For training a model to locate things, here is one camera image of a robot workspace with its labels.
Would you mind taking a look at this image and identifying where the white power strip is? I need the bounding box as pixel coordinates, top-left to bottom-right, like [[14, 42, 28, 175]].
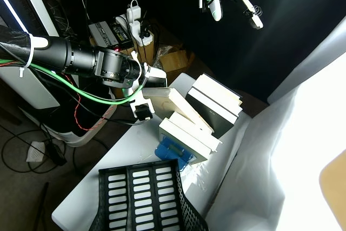
[[116, 14, 155, 47]]

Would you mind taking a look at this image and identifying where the small brown cardboard box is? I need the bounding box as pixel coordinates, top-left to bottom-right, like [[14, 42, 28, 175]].
[[159, 49, 195, 74]]

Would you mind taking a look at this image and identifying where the white paper sheet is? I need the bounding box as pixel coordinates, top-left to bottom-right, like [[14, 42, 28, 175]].
[[26, 141, 46, 163]]

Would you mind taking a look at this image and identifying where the black power brick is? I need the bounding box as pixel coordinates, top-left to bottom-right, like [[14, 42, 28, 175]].
[[44, 140, 68, 166]]

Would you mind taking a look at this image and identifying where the tan kraft cover book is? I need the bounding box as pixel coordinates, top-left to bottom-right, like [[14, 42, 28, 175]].
[[142, 87, 216, 135]]

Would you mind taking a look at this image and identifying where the clear plastic film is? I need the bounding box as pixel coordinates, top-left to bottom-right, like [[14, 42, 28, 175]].
[[177, 160, 216, 191]]

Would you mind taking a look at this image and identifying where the beige spine book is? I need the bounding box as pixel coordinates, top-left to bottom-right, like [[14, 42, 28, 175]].
[[193, 79, 242, 109]]

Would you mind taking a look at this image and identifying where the black book with white label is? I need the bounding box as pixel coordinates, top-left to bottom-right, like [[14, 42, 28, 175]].
[[169, 111, 224, 147]]

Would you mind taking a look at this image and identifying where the black cloth backdrop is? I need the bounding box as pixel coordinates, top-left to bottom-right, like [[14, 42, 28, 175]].
[[140, 0, 346, 104]]

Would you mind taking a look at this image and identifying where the white cloth backdrop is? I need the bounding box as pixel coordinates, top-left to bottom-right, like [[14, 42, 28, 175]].
[[205, 14, 346, 231]]

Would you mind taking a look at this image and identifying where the silver power supply box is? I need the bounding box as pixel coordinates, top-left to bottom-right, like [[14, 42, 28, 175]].
[[88, 21, 119, 49]]

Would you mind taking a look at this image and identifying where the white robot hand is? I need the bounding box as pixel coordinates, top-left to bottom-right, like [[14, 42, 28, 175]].
[[129, 64, 169, 121], [198, 0, 264, 30]]

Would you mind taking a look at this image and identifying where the blue plastic bookend tray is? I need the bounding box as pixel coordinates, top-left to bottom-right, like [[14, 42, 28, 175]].
[[154, 137, 197, 171]]

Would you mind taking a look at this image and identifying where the tan wooden board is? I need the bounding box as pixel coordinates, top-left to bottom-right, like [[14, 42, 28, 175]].
[[318, 149, 346, 231]]

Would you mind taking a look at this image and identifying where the black mesh file rack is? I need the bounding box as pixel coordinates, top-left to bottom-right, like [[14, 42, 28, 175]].
[[88, 159, 209, 231]]

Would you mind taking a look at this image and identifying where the black Century book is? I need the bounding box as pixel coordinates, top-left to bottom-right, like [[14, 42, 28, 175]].
[[198, 74, 243, 102]]

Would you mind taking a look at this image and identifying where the black power converter box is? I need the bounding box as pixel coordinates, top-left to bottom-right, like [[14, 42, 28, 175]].
[[112, 22, 133, 48]]

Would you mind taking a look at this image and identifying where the crinkled plastic bag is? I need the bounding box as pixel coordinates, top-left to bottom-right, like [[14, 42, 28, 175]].
[[152, 44, 174, 69]]

